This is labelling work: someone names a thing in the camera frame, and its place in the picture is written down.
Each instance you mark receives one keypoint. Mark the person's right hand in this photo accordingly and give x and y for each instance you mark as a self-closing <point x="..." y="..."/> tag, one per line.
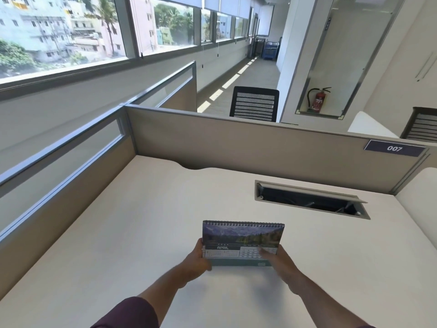
<point x="281" y="266"/>

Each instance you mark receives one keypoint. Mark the black mesh office chair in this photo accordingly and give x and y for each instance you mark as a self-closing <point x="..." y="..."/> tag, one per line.
<point x="254" y="104"/>

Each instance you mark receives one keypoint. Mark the red fire extinguisher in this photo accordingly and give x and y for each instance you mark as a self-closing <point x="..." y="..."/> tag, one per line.
<point x="318" y="100"/>

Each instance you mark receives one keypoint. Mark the maroon sleeve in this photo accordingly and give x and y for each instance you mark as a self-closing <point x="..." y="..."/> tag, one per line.
<point x="131" y="314"/>

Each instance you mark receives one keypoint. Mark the glass-topped side partition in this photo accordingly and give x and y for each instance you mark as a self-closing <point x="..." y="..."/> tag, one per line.
<point x="68" y="160"/>

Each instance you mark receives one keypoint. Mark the person's left thumb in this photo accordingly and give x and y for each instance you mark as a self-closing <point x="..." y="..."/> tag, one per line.
<point x="199" y="248"/>

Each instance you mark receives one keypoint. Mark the person's left forearm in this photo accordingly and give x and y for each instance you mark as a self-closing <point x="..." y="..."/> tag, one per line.
<point x="160" y="288"/>

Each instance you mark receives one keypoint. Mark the person's left hand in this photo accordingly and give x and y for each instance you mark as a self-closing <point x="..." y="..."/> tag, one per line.
<point x="194" y="261"/>

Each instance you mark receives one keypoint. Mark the spiral desk calendar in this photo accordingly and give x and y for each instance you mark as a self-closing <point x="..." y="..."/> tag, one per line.
<point x="243" y="242"/>

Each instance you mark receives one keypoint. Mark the blue cart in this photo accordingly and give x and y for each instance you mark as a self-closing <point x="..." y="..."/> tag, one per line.
<point x="270" y="50"/>

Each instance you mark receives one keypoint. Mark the beige cubicle partition panel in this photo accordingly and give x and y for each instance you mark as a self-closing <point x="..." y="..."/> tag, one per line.
<point x="266" y="150"/>

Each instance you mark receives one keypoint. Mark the dark desk number plate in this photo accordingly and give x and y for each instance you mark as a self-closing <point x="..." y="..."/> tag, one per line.
<point x="395" y="148"/>

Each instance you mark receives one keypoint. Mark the white roller blinds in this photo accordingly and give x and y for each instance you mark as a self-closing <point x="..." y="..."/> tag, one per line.
<point x="225" y="5"/>

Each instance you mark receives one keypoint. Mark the glass fire extinguisher cabinet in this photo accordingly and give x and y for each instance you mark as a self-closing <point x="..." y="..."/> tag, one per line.
<point x="351" y="54"/>

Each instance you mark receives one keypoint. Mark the black slatted office chair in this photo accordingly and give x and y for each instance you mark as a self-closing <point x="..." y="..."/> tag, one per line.
<point x="420" y="124"/>

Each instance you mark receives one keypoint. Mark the person's right forearm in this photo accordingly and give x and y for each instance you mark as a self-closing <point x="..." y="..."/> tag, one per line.
<point x="319" y="300"/>

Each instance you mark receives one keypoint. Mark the person's right thumb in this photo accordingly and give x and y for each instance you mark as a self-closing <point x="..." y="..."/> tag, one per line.
<point x="267" y="254"/>

